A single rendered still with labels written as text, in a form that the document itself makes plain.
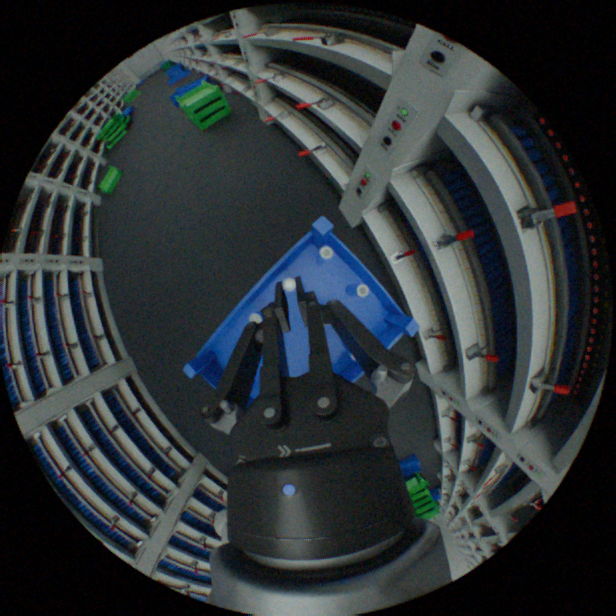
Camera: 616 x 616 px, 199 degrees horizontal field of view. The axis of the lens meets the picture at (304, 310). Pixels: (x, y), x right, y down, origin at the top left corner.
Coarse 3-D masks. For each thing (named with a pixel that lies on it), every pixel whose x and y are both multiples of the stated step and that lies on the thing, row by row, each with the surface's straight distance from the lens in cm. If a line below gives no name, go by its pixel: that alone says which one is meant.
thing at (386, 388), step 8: (384, 368) 10; (376, 376) 10; (384, 376) 10; (376, 384) 10; (384, 384) 10; (392, 384) 10; (400, 384) 10; (408, 384) 11; (376, 392) 10; (384, 392) 10; (392, 392) 10; (400, 392) 10; (384, 400) 10; (392, 400) 10
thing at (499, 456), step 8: (496, 448) 70; (496, 456) 72; (504, 456) 72; (488, 464) 84; (496, 464) 75; (488, 472) 86; (520, 472) 108; (480, 480) 103; (512, 480) 120; (480, 488) 106; (496, 488) 124; (504, 488) 125; (480, 496) 122; (488, 496) 123
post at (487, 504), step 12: (456, 456) 129; (456, 468) 126; (468, 480) 124; (468, 492) 131; (504, 492) 125; (516, 492) 127; (480, 504) 124; (492, 504) 123; (528, 504) 128; (516, 516) 126; (528, 516) 129; (504, 528) 124; (516, 528) 127; (504, 540) 129
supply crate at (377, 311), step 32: (320, 224) 23; (288, 256) 24; (352, 256) 25; (256, 288) 24; (320, 288) 29; (224, 320) 27; (384, 320) 32; (224, 352) 34; (288, 352) 31; (256, 384) 34
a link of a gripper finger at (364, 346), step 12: (336, 300) 16; (336, 312) 14; (348, 312) 14; (336, 324) 16; (348, 324) 13; (360, 324) 13; (348, 336) 13; (360, 336) 12; (372, 336) 12; (348, 348) 14; (360, 348) 12; (372, 348) 11; (384, 348) 11; (360, 360) 12; (372, 360) 11; (384, 360) 10; (396, 360) 10; (408, 360) 10; (372, 372) 11; (396, 372) 10; (408, 372) 10
